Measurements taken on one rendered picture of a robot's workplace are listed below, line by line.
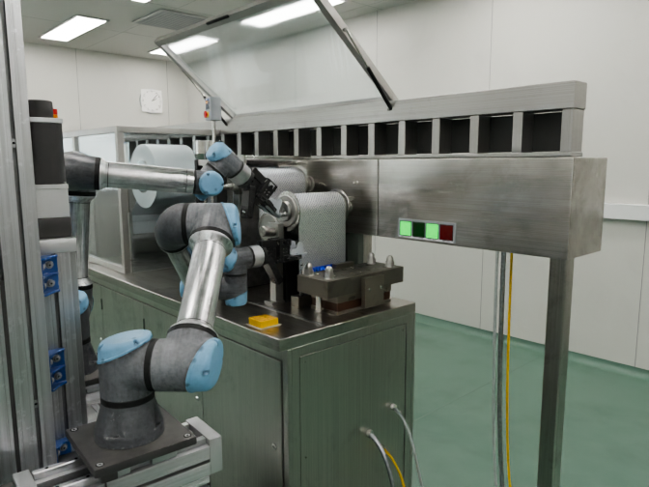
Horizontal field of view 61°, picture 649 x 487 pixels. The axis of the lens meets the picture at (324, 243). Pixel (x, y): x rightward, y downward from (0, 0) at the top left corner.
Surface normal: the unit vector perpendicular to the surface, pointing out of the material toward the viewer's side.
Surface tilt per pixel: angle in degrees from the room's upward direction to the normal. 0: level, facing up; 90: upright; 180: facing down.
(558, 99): 90
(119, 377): 90
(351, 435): 90
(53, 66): 90
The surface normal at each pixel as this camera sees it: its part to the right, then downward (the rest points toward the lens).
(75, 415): 0.63, 0.11
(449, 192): -0.73, 0.10
